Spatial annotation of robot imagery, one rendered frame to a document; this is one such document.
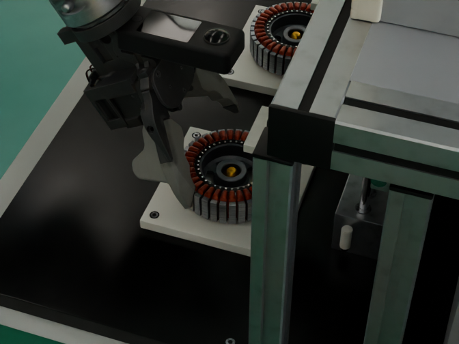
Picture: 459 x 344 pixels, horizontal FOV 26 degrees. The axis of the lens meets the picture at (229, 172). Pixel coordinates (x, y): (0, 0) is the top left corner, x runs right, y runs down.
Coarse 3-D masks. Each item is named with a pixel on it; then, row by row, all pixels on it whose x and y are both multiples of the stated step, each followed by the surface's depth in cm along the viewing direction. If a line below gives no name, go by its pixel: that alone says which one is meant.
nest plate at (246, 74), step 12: (252, 12) 127; (240, 60) 121; (252, 60) 121; (240, 72) 119; (252, 72) 119; (264, 72) 119; (228, 84) 119; (240, 84) 118; (252, 84) 118; (264, 84) 118; (276, 84) 118
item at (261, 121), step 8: (264, 112) 100; (256, 120) 99; (264, 120) 99; (256, 128) 98; (248, 136) 97; (256, 136) 97; (248, 144) 96; (256, 144) 96; (248, 152) 97; (368, 184) 95; (368, 192) 96; (360, 200) 97; (368, 200) 97; (360, 208) 98
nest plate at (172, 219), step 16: (192, 128) 112; (208, 176) 107; (304, 176) 107; (160, 192) 105; (304, 192) 106; (160, 208) 104; (176, 208) 104; (144, 224) 103; (160, 224) 102; (176, 224) 102; (192, 224) 102; (208, 224) 102; (224, 224) 102; (240, 224) 102; (192, 240) 102; (208, 240) 101; (224, 240) 101; (240, 240) 101
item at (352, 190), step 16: (352, 176) 101; (352, 192) 100; (384, 192) 100; (352, 208) 98; (368, 208) 98; (384, 208) 98; (336, 224) 99; (352, 224) 98; (368, 224) 97; (336, 240) 100; (352, 240) 100; (368, 240) 99; (368, 256) 100
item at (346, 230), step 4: (344, 228) 98; (348, 228) 98; (344, 232) 98; (348, 232) 97; (344, 236) 98; (348, 236) 98; (340, 240) 99; (344, 240) 98; (348, 240) 98; (340, 244) 99; (344, 244) 99; (348, 244) 99; (344, 248) 99
